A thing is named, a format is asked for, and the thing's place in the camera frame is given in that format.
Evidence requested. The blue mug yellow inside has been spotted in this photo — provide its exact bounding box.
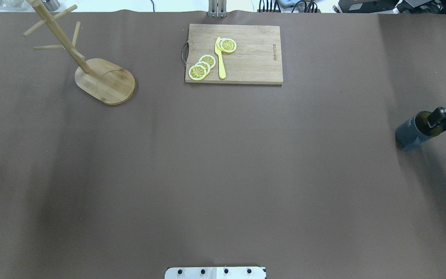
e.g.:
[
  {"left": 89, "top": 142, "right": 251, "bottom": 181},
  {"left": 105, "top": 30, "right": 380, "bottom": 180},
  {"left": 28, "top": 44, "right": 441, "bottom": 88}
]
[{"left": 395, "top": 111, "right": 443, "bottom": 152}]

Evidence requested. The bamboo mug tree rack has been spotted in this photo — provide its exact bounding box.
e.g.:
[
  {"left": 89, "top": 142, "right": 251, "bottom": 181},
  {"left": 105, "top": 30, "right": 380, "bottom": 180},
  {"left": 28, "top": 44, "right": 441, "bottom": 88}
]
[{"left": 23, "top": 0, "right": 136, "bottom": 105}]

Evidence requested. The wooden cutting board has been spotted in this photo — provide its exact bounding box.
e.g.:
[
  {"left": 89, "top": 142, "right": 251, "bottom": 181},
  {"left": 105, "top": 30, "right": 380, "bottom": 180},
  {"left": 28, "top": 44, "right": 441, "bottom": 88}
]
[{"left": 185, "top": 24, "right": 284, "bottom": 85}]

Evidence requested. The lemon slice by knife tip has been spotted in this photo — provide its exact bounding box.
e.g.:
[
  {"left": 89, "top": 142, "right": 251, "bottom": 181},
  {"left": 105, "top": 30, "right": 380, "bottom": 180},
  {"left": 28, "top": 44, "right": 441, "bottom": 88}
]
[{"left": 216, "top": 38, "right": 237, "bottom": 53}]

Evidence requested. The lemon slice middle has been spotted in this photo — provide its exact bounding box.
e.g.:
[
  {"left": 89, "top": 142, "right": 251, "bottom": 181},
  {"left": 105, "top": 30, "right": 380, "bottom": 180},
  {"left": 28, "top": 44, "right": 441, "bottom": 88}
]
[{"left": 195, "top": 61, "right": 211, "bottom": 74}]

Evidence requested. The lemon slice back of stack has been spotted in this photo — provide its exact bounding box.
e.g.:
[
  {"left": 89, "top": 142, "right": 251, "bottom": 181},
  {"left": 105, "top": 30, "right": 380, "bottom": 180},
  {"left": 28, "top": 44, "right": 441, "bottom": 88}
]
[{"left": 199, "top": 55, "right": 216, "bottom": 69}]

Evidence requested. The lemon slice front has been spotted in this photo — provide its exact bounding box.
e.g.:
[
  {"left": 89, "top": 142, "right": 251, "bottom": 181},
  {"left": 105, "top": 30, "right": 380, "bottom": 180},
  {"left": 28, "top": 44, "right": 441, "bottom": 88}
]
[{"left": 188, "top": 65, "right": 207, "bottom": 81}]

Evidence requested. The metal weight cylinder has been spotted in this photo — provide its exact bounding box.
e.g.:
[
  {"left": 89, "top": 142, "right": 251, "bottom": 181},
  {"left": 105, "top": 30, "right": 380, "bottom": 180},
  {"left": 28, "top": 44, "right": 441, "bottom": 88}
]
[{"left": 41, "top": 0, "right": 61, "bottom": 11}]

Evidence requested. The aluminium frame post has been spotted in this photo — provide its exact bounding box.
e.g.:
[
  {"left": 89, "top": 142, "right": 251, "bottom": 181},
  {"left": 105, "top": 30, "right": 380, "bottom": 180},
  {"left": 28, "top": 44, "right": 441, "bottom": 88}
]
[{"left": 208, "top": 0, "right": 228, "bottom": 18}]

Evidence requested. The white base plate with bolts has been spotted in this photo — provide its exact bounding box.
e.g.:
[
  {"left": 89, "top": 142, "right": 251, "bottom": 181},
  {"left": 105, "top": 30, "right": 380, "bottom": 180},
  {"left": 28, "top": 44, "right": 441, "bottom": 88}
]
[{"left": 164, "top": 266, "right": 267, "bottom": 279}]

